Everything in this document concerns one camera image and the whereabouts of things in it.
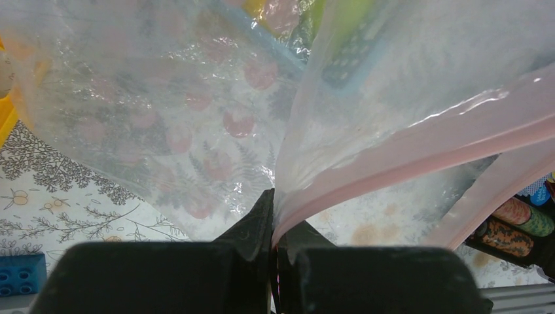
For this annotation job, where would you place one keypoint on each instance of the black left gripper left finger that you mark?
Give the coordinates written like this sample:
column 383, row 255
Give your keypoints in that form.
column 226, row 275

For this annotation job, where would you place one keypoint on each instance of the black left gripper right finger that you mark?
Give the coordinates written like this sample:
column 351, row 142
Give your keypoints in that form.
column 316, row 276

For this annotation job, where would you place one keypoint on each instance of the clear pink zip top bag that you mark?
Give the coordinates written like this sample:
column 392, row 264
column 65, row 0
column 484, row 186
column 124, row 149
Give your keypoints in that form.
column 395, row 122

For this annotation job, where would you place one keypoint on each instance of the brown patterned roll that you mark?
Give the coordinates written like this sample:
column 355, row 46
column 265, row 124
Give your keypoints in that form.
column 504, row 238

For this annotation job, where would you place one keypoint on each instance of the blue building block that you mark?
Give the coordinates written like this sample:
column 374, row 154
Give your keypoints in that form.
column 22, row 275

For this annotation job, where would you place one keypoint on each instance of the green patterned roll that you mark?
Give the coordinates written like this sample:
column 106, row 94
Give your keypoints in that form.
column 525, row 217

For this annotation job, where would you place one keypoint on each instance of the black open carrying case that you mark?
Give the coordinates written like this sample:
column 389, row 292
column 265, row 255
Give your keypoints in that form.
column 521, row 230

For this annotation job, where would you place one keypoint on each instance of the yellow toy truck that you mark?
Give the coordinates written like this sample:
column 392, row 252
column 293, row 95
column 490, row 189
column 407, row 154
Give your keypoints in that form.
column 9, row 116

